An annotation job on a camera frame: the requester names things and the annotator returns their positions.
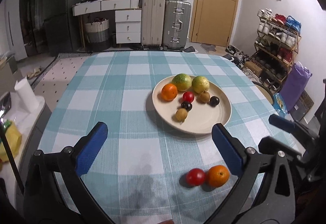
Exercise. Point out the dark plum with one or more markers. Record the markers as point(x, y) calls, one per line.
point(214, 101)
point(186, 105)

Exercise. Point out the large red tomato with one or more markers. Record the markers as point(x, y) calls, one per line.
point(195, 177)

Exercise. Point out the silver suitcase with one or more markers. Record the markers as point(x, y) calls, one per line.
point(176, 24)

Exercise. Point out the small orange on plate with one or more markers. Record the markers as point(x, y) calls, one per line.
point(169, 92)

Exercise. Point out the brown longan fruit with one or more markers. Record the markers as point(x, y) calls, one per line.
point(204, 97)
point(181, 114)

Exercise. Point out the cream round plate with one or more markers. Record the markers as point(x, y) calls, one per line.
point(201, 118)

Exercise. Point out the wooden door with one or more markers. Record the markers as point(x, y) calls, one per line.
point(213, 21)

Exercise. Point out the beige suitcase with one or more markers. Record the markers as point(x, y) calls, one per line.
point(152, 22)

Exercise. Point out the yellow bag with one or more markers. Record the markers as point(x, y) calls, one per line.
point(14, 138)

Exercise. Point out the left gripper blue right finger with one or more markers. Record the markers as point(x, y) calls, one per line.
point(230, 149)

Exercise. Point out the woven laundry basket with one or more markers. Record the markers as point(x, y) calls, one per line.
point(97, 33)

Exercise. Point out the green yellow round fruit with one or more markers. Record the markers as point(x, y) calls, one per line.
point(182, 81)

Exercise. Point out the small red tomato on plate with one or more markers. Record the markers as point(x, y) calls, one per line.
point(188, 96)

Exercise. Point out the white paper roll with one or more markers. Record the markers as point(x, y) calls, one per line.
point(26, 95)

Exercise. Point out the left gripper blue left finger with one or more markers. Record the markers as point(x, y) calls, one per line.
point(88, 147)

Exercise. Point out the purple bag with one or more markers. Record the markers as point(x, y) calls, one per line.
point(294, 85)

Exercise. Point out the black refrigerator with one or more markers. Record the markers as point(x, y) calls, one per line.
point(61, 26)

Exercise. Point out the large orange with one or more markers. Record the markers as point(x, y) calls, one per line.
point(217, 176)

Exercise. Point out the shoe rack with shoes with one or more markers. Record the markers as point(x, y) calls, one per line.
point(276, 47)

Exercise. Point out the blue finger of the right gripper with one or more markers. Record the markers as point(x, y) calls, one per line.
point(281, 123)

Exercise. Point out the white drawer cabinet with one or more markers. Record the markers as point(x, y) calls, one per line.
point(126, 17)

